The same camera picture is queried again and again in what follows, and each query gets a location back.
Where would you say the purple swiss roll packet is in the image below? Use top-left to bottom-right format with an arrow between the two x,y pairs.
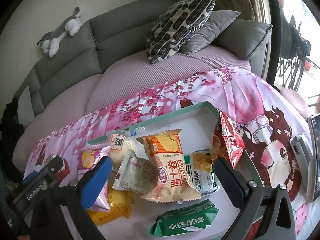
77,142 -> 112,212

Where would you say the yellow soft bread packet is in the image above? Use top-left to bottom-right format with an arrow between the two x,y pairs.
87,185 -> 132,226

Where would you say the red snack packet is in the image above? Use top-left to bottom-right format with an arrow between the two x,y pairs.
210,110 -> 245,168

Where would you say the dark green biscuit packet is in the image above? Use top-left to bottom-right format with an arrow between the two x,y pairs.
149,199 -> 219,237

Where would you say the steamed cake clear packet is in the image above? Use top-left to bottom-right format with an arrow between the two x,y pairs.
106,129 -> 137,172

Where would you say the orange swiss roll packet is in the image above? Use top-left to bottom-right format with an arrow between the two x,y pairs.
136,129 -> 201,203

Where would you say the teal white box tray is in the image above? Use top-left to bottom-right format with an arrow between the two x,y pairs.
85,101 -> 266,240

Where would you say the cartoon print cloth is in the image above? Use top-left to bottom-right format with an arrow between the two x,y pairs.
25,67 -> 319,239

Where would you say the silver device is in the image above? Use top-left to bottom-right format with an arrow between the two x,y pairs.
290,133 -> 313,187

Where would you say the dark clothing on sofa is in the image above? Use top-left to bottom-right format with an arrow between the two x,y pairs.
1,98 -> 24,183

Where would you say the light grey cushion left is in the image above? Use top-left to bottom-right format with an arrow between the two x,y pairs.
17,86 -> 35,128

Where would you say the smartphone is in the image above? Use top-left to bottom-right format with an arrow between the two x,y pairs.
307,114 -> 319,202

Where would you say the pink sofa seat cover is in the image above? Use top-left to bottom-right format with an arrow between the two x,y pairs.
12,45 -> 251,171

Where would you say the grey sofa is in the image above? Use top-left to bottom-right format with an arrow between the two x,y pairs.
14,0 -> 272,115

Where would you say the grey white plush toy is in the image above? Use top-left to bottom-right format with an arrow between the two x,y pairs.
36,7 -> 82,58

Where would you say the grey cushion right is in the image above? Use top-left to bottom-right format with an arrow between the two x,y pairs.
179,10 -> 241,55

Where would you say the black white patterned cushion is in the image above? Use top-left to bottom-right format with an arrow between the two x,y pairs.
146,0 -> 216,64

